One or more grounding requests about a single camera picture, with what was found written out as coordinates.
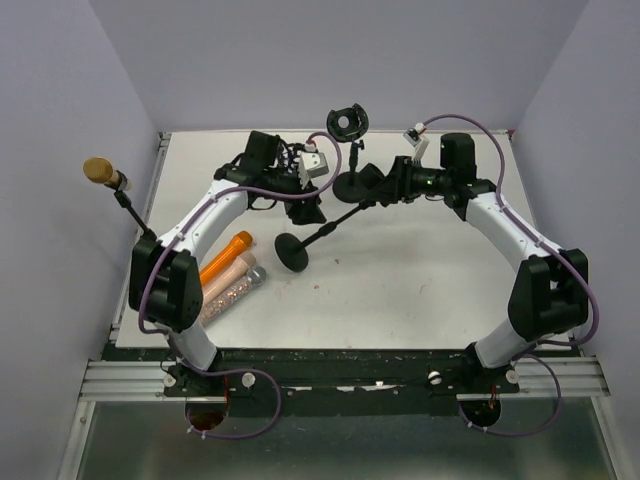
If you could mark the silver glitter microphone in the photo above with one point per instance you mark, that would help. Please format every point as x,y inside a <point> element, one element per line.
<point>254,278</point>

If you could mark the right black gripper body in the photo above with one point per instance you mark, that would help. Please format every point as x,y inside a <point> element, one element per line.
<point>417,180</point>

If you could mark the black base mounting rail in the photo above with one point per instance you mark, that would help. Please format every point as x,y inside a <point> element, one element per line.
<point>254,383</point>

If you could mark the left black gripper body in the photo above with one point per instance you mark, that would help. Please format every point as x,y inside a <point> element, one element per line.
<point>289,184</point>

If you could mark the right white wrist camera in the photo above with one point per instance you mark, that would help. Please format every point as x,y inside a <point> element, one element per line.
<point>416,136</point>

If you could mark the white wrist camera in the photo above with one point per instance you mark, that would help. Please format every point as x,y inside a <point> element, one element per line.
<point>416,136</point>
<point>312,162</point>

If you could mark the pink microphone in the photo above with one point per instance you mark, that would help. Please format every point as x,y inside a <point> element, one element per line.
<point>237,269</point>

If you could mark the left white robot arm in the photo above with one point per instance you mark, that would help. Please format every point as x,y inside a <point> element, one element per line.
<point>164,284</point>

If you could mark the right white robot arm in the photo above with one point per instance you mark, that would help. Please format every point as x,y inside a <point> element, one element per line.
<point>550,295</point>

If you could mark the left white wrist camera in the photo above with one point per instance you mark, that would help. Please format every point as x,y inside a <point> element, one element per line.
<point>312,162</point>

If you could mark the black tripod shock mount stand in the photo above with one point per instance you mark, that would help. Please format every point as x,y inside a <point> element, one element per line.
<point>287,152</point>

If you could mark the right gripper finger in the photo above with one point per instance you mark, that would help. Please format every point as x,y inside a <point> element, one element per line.
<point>385,193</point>
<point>371,177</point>

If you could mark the gold microphone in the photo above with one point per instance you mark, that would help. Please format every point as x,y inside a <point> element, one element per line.
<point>100,170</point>

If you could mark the orange microphone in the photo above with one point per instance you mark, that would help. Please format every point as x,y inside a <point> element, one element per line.
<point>239,243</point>

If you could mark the black round base shock stand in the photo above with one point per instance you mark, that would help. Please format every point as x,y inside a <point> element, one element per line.
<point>348,126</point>

